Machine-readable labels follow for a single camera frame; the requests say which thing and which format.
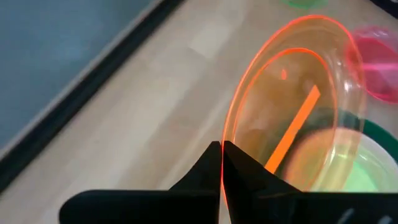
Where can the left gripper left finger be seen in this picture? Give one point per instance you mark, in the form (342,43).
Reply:
(155,205)

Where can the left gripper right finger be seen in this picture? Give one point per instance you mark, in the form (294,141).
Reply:
(264,202)

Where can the green transparent plastic plate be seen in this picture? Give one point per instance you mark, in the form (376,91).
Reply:
(304,2)
(360,180)

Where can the orange transparent plastic plate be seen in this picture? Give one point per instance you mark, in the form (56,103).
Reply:
(270,102)

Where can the cream plastic plate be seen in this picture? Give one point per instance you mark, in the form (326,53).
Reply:
(377,158)

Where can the large dark green plate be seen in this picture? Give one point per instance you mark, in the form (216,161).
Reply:
(381,135)

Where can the red transparent plastic plate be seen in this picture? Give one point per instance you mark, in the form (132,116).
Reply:
(382,81)

